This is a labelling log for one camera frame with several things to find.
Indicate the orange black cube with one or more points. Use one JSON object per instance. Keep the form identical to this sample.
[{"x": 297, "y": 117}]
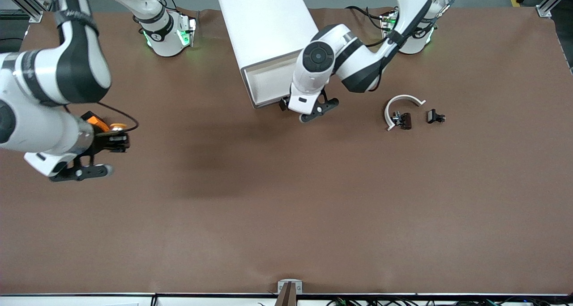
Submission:
[{"x": 99, "y": 123}]

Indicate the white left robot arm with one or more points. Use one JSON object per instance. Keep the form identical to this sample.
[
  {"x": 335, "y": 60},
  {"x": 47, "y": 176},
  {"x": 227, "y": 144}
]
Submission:
[{"x": 313, "y": 79}]

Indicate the aluminium frame profile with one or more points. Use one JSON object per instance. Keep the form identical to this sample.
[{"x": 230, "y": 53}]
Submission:
[
  {"x": 31, "y": 11},
  {"x": 545, "y": 9}
]

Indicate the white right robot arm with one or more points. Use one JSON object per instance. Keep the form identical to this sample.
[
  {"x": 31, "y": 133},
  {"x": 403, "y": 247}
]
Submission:
[{"x": 44, "y": 73}]

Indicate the right base connector plate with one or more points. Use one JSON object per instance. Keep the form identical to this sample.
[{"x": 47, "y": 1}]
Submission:
[{"x": 189, "y": 30}]

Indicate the left base connector plate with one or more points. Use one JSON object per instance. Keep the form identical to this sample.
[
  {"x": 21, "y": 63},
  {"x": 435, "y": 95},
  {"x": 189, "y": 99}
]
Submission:
[{"x": 388, "y": 21}]

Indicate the small black component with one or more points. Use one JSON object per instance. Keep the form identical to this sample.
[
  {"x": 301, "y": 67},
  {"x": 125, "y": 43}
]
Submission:
[{"x": 433, "y": 116}]

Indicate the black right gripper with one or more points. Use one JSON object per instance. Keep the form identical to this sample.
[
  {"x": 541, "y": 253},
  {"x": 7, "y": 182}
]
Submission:
[{"x": 104, "y": 142}]

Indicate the grey metal bracket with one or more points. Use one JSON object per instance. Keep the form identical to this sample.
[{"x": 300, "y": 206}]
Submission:
[{"x": 282, "y": 286}]

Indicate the dark brown metal-clip component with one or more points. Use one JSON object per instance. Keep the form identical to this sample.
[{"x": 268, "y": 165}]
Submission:
[{"x": 405, "y": 120}]

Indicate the base connector plate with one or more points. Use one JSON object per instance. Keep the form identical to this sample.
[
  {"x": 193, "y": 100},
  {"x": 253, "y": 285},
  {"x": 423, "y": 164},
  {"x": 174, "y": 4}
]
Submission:
[
  {"x": 189, "y": 30},
  {"x": 388, "y": 21}
]

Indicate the white drawer cabinet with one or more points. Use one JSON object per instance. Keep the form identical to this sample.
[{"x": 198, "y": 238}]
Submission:
[{"x": 259, "y": 23}]

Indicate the beige cabinet drawer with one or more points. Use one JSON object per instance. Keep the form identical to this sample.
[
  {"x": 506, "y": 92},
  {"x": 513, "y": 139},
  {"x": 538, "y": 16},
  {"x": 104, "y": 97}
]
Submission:
[{"x": 268, "y": 84}]

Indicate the brown table cover mat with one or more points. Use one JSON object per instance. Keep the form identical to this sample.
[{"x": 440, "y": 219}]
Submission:
[{"x": 268, "y": 198}]

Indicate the yellow-capped push button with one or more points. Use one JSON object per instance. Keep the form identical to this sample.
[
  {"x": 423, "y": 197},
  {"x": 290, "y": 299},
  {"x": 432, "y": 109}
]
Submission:
[{"x": 118, "y": 127}]

